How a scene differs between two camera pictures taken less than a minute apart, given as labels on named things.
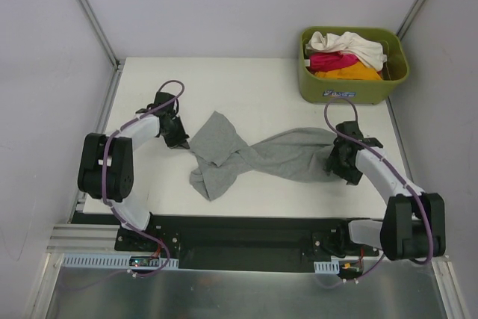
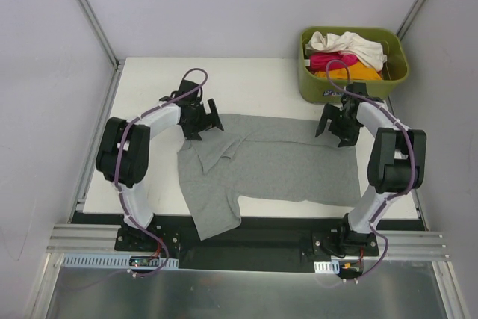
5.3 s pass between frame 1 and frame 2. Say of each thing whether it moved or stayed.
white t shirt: stayed
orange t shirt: stayed
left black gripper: moved
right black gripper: moved
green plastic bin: stayed
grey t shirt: moved
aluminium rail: stayed
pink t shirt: stayed
